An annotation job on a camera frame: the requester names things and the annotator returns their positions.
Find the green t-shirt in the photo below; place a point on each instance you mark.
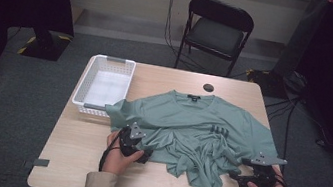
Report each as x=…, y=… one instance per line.
x=191, y=117

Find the grey tape strip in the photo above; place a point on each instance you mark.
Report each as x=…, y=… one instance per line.
x=40, y=162

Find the black folding chair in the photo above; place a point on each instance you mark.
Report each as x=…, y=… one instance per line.
x=215, y=35

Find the white plastic basket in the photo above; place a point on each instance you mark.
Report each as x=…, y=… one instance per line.
x=104, y=87

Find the black yellow-striped stand base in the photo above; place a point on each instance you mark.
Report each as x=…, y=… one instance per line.
x=267, y=82
x=45, y=45

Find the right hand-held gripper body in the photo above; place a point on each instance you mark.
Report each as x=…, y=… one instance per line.
x=264, y=176

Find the grey leaning panel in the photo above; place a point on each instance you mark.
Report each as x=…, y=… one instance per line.
x=300, y=37

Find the person's left hand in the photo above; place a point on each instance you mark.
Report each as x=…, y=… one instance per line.
x=116, y=163

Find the round dark table grommet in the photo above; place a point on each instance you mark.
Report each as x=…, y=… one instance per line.
x=208, y=87

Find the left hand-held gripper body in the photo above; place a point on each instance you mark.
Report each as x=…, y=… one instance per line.
x=128, y=141

